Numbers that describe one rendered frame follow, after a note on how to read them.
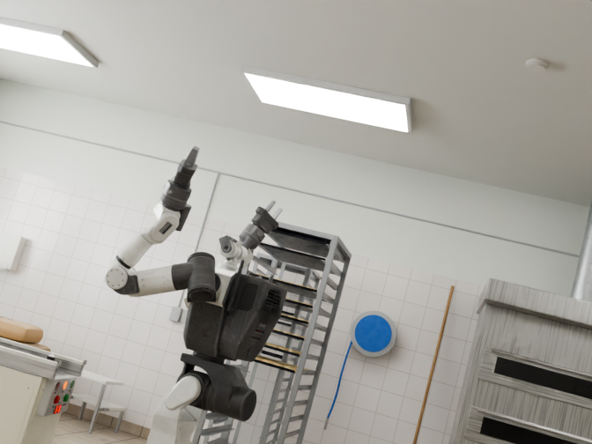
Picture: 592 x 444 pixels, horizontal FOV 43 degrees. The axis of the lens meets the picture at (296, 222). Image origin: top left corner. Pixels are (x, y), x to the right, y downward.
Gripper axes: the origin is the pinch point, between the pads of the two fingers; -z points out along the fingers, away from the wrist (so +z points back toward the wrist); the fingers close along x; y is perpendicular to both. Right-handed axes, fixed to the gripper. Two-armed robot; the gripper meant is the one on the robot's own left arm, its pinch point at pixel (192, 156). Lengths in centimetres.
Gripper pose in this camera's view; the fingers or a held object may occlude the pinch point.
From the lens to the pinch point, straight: 256.9
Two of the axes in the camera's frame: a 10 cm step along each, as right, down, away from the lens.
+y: 9.1, 4.1, 1.1
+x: 0.0, -2.5, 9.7
